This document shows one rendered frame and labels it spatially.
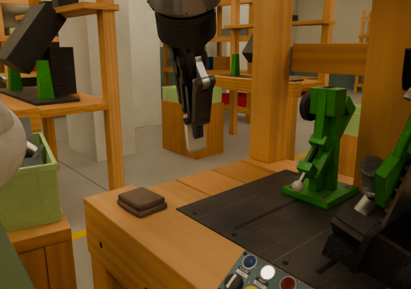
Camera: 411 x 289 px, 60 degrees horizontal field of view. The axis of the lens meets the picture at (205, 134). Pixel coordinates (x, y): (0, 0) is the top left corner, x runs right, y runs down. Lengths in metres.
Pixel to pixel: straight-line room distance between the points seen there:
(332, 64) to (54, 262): 0.97
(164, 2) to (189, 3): 0.03
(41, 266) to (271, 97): 0.83
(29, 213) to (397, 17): 1.05
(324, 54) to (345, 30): 10.71
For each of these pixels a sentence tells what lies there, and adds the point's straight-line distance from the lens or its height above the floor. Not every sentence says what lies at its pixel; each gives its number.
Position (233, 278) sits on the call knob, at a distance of 0.56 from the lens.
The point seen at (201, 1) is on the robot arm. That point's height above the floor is 1.31.
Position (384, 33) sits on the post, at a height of 1.30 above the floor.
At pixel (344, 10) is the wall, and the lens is 11.96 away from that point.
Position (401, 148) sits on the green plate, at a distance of 0.59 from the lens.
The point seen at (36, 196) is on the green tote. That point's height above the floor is 0.87.
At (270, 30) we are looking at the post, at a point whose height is 1.31.
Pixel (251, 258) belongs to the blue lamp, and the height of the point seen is 0.96.
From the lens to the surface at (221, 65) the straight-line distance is 6.45.
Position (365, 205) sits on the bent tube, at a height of 1.00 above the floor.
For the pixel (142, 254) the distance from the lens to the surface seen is 0.73.
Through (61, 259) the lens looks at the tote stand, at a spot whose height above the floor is 0.70.
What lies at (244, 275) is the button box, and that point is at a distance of 0.57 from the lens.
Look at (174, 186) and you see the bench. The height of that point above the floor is 0.88.
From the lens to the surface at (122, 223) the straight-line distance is 0.80.
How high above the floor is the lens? 1.27
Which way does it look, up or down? 14 degrees down
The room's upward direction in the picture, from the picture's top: straight up
